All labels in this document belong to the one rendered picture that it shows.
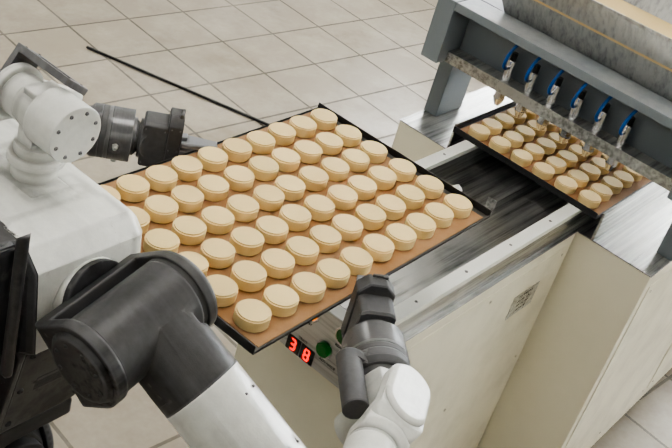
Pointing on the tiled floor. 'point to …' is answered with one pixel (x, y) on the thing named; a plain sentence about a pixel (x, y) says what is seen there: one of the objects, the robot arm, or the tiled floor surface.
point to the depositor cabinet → (575, 312)
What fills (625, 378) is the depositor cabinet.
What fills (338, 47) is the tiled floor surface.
